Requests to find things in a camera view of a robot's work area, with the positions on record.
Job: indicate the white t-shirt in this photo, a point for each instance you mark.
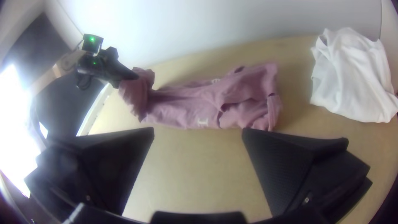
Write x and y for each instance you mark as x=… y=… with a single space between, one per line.
x=351 y=77

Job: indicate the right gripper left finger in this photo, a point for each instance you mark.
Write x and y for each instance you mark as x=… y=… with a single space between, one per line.
x=102 y=168

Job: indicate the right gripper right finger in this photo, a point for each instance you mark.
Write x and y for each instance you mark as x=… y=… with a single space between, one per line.
x=289 y=174

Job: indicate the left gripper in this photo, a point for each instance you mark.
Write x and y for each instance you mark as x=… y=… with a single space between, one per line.
x=108 y=71

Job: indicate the mauve t-shirt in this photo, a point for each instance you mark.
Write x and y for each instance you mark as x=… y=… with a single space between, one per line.
x=202 y=99

